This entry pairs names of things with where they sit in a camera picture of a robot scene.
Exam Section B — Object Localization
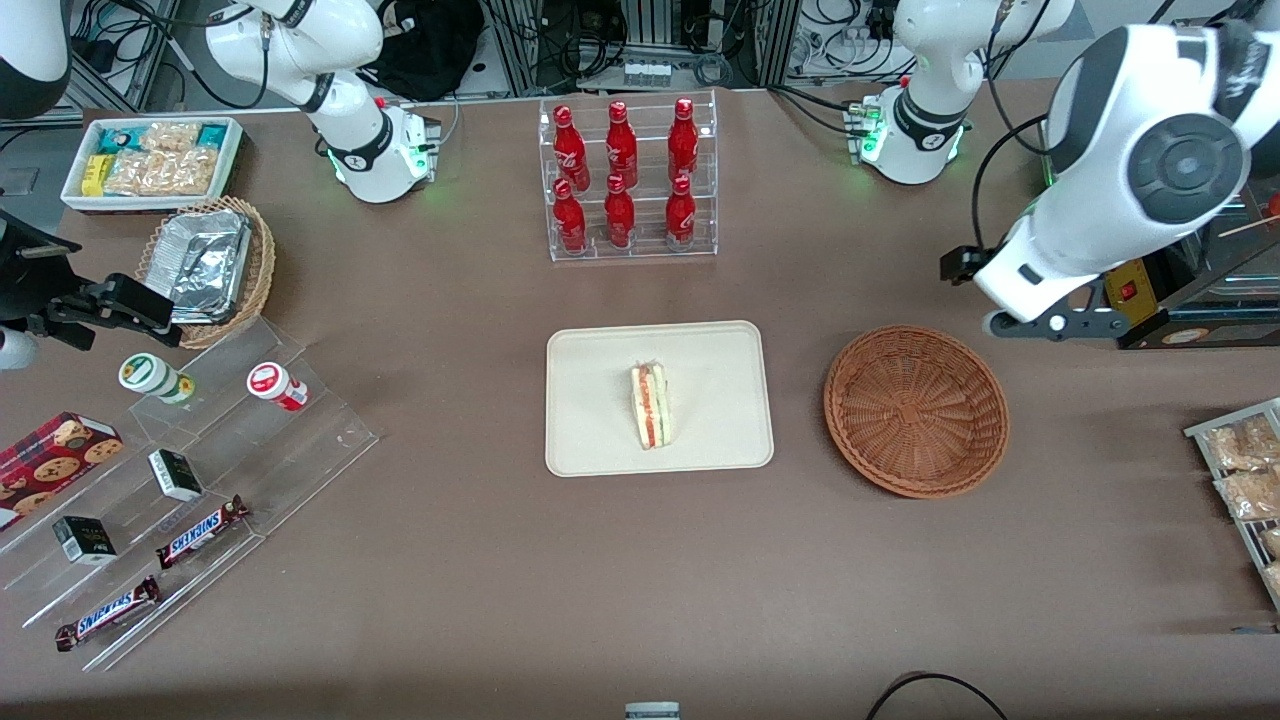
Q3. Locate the brown Snickers bar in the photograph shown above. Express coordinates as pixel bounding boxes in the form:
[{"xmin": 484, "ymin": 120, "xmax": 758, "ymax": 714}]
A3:
[
  {"xmin": 55, "ymin": 576, "xmax": 162, "ymax": 653},
  {"xmin": 155, "ymin": 495, "xmax": 251, "ymax": 571}
]

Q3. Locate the black food warmer cabinet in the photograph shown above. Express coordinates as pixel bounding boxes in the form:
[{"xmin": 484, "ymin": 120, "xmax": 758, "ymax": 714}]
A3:
[{"xmin": 1038, "ymin": 110, "xmax": 1280, "ymax": 351}]

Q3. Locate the small black box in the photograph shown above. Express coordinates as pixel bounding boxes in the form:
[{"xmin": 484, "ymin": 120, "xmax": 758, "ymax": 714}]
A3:
[
  {"xmin": 52, "ymin": 516, "xmax": 119, "ymax": 566},
  {"xmin": 147, "ymin": 449, "xmax": 205, "ymax": 503}
]

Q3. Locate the silver foil container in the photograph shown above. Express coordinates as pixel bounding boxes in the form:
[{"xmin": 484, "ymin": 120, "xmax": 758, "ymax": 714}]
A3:
[{"xmin": 158, "ymin": 209, "xmax": 253, "ymax": 323}]

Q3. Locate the tan wicker basket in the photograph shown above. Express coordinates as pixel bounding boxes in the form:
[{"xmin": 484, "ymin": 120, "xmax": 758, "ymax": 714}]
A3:
[{"xmin": 134, "ymin": 196, "xmax": 277, "ymax": 351}]

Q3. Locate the small clear cracker bag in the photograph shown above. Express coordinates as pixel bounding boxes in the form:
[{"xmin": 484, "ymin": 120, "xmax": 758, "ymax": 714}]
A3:
[{"xmin": 140, "ymin": 121, "xmax": 203, "ymax": 153}]

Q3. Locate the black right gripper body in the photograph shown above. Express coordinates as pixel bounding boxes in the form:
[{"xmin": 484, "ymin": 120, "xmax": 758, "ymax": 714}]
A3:
[{"xmin": 0, "ymin": 210, "xmax": 83, "ymax": 323}]

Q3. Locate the red lid white cup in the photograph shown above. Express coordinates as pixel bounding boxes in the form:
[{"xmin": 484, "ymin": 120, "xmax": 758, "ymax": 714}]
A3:
[{"xmin": 247, "ymin": 362, "xmax": 310, "ymax": 413}]

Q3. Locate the brown round wicker basket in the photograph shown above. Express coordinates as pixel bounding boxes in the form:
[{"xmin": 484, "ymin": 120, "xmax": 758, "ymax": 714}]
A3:
[{"xmin": 823, "ymin": 325, "xmax": 1010, "ymax": 499}]

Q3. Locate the clear acrylic step stand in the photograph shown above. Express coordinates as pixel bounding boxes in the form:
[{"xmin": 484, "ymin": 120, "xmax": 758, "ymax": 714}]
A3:
[{"xmin": 0, "ymin": 318, "xmax": 379, "ymax": 673}]

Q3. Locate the black bag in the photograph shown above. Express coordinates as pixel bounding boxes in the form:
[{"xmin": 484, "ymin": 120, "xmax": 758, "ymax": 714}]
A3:
[{"xmin": 358, "ymin": 0, "xmax": 487, "ymax": 102}]

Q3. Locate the green lid white cup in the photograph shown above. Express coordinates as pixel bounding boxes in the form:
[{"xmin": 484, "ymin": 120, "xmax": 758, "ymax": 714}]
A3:
[{"xmin": 118, "ymin": 353, "xmax": 197, "ymax": 406}]

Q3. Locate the clear acrylic bottle rack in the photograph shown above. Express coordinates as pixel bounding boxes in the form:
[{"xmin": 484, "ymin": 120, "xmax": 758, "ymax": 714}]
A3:
[{"xmin": 538, "ymin": 90, "xmax": 719, "ymax": 263}]

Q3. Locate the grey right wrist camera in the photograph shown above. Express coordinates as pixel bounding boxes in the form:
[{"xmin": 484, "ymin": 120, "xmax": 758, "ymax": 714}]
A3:
[{"xmin": 0, "ymin": 328, "xmax": 41, "ymax": 373}]

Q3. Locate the large clear cracker bag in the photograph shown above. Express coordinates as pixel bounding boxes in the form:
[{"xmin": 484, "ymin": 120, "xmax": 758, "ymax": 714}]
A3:
[{"xmin": 104, "ymin": 148, "xmax": 219, "ymax": 197}]

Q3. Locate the triangle sandwich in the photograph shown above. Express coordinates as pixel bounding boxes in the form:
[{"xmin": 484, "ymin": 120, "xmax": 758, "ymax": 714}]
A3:
[{"xmin": 629, "ymin": 361, "xmax": 674, "ymax": 451}]

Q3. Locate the cream rectangular plastic tray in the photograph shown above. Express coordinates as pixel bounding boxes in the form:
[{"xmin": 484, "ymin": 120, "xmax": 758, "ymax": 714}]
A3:
[{"xmin": 545, "ymin": 320, "xmax": 775, "ymax": 478}]

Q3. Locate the black cable connector block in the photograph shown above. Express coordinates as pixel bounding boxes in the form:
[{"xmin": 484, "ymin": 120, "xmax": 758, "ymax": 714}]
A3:
[{"xmin": 939, "ymin": 246, "xmax": 991, "ymax": 287}]

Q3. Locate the white rectangular snack bin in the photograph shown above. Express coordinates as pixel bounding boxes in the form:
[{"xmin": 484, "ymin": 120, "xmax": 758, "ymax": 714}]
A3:
[{"xmin": 60, "ymin": 116, "xmax": 246, "ymax": 214}]

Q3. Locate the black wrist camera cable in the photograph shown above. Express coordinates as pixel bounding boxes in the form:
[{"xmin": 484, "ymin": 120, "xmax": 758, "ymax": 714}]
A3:
[{"xmin": 968, "ymin": 113, "xmax": 1051, "ymax": 256}]

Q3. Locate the grey metal snack rack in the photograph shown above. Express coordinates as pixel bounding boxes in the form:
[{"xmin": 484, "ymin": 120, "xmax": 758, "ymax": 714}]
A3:
[{"xmin": 1185, "ymin": 398, "xmax": 1280, "ymax": 613}]

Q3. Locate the red cola bottle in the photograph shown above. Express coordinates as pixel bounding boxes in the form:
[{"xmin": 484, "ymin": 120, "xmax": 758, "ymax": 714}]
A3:
[
  {"xmin": 668, "ymin": 98, "xmax": 700, "ymax": 184},
  {"xmin": 665, "ymin": 175, "xmax": 698, "ymax": 251},
  {"xmin": 605, "ymin": 101, "xmax": 639, "ymax": 189},
  {"xmin": 553, "ymin": 105, "xmax": 591, "ymax": 191},
  {"xmin": 553, "ymin": 178, "xmax": 589, "ymax": 256},
  {"xmin": 604, "ymin": 174, "xmax": 637, "ymax": 250}
]

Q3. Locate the red cookie box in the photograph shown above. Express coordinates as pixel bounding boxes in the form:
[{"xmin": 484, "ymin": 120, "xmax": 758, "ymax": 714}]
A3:
[{"xmin": 0, "ymin": 411, "xmax": 125, "ymax": 533}]

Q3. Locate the black looped cable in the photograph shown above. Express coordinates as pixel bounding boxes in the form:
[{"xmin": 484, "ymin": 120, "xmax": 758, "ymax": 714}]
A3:
[{"xmin": 865, "ymin": 672, "xmax": 1011, "ymax": 720}]

